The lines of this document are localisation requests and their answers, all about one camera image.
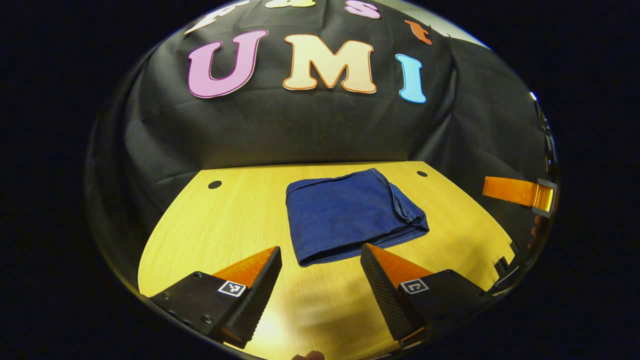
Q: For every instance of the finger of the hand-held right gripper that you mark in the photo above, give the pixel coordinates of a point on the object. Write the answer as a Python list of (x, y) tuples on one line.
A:
[(510, 191)]

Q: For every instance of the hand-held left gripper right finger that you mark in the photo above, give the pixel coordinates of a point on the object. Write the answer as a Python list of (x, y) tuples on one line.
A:
[(382, 295)]

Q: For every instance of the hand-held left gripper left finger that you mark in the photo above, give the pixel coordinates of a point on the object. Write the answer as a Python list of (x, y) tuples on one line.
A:
[(260, 292)]

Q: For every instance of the blue denim jeans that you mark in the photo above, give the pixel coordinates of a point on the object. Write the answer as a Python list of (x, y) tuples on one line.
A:
[(345, 215)]

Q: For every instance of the black backdrop cloth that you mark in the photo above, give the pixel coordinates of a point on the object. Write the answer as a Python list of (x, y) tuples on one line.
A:
[(300, 130)]

